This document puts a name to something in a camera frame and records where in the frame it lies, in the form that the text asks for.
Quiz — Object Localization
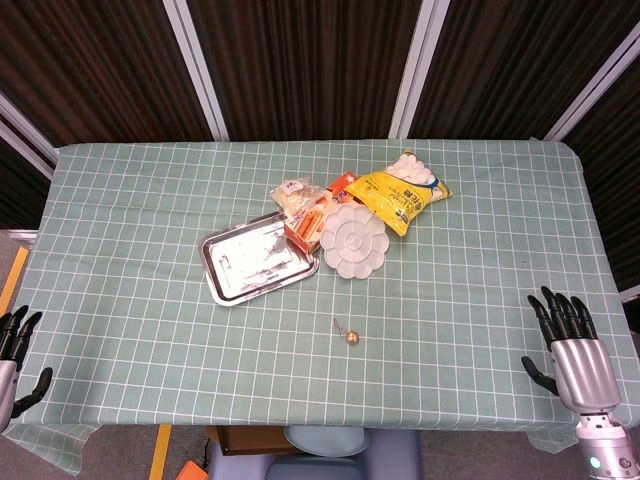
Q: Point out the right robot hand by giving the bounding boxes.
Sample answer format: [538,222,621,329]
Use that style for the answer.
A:
[520,285,623,414]

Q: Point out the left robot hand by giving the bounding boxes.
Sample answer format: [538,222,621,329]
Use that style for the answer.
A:
[0,305,54,434]

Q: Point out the small golden bell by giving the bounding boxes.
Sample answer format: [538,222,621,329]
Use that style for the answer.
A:
[332,317,361,347]

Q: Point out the light blue robot base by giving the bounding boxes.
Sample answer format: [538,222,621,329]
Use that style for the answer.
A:
[207,424,422,480]

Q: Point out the green checkered tablecloth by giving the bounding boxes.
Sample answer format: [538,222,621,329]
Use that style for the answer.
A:
[0,138,640,476]

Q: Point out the dark brown screen panel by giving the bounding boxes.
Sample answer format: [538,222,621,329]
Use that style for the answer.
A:
[0,0,214,149]
[564,64,640,291]
[187,0,426,142]
[0,137,54,231]
[409,0,640,141]

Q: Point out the orange plastic object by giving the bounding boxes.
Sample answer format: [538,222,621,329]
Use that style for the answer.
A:
[174,459,211,480]

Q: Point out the brown cardboard box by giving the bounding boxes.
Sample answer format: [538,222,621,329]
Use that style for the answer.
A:
[215,425,301,457]

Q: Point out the yellow cotton ball bag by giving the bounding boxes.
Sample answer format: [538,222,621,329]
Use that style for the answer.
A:
[344,148,454,237]

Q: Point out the white flower paint palette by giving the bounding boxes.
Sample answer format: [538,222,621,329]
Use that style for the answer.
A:
[319,203,391,280]

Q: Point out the stainless steel tray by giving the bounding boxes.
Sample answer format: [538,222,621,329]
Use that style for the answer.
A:
[198,210,321,307]

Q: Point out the orange snack packet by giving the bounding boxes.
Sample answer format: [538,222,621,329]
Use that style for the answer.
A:
[327,170,361,205]

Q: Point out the orange cardboard box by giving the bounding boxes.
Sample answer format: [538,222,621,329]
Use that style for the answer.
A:
[283,207,331,254]

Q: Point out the clear bag white contents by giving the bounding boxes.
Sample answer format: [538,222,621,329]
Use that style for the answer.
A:
[270,178,329,221]

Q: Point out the white screen frame post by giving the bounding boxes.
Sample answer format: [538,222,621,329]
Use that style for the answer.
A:
[162,0,230,143]
[388,0,451,140]
[543,34,640,142]
[0,92,59,181]

